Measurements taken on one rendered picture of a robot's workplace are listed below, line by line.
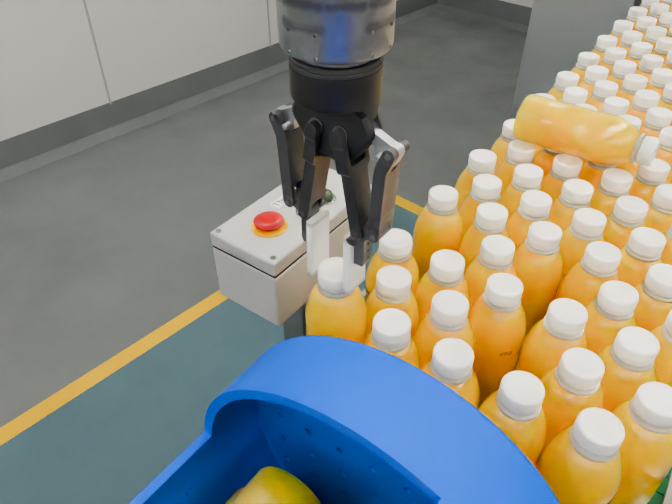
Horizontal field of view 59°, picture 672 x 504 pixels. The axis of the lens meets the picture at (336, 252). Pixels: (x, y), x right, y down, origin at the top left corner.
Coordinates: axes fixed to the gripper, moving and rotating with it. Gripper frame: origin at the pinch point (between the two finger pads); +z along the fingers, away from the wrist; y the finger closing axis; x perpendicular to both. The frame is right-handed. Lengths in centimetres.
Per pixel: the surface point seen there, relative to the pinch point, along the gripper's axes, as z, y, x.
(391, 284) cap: 5.8, 4.0, 4.8
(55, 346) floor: 114, -130, 17
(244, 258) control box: 5.9, -12.0, -1.2
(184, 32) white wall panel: 75, -237, 184
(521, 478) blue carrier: -6.0, 24.9, -16.5
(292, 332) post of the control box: 25.4, -12.7, 6.9
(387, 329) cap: 5.8, 7.1, -1.1
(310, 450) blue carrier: 7.0, 8.7, -15.7
